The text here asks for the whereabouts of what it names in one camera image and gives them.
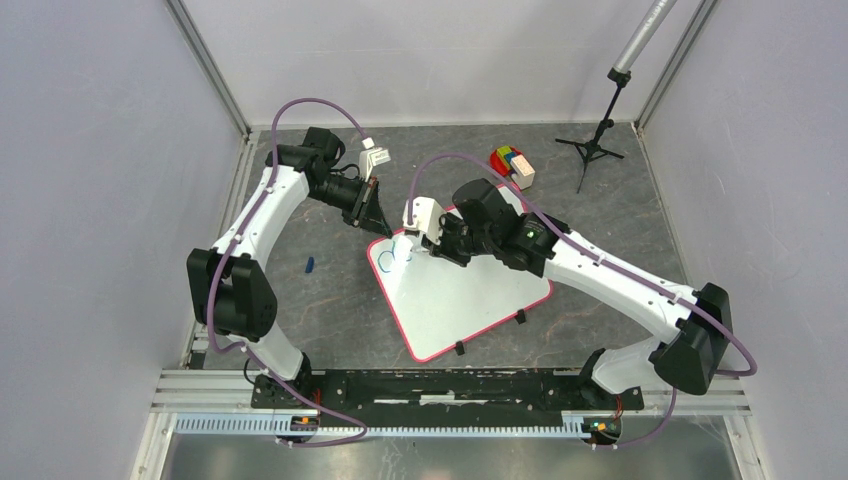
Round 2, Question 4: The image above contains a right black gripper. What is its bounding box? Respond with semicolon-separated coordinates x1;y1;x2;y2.
421;209;497;267

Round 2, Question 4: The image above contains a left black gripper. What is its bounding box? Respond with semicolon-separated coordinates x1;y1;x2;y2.
308;174;393;240

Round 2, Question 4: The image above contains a pink framed whiteboard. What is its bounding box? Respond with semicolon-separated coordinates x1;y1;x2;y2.
366;183;554;364

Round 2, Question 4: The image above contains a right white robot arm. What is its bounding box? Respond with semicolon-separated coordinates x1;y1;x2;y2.
403;179;732;408

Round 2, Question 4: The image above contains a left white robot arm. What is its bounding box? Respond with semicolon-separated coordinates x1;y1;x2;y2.
187;127;393;408

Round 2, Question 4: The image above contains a colourful toy brick stack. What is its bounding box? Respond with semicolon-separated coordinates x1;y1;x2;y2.
489;145;536;190

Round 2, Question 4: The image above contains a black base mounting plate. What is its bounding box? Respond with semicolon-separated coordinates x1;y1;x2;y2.
250;367;645;429

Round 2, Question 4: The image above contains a black tripod stand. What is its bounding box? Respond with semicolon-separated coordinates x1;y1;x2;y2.
554;0;677;193

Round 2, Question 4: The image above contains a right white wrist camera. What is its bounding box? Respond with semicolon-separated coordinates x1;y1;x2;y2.
402;196;446;245

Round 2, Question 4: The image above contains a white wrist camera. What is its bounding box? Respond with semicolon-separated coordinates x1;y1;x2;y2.
402;196;446;245
358;137;391;180

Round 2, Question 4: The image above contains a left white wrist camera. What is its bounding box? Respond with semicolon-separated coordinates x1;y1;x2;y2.
358;137;391;180

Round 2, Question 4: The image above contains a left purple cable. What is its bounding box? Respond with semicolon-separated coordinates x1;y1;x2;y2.
205;97;370;448

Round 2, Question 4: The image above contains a purple cable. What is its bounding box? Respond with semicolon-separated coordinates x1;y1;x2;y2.
405;152;759;452
205;97;370;448

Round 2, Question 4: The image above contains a grey slotted cable duct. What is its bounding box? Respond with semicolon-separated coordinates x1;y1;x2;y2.
174;413;617;441

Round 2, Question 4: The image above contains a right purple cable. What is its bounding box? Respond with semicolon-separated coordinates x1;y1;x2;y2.
405;152;759;452

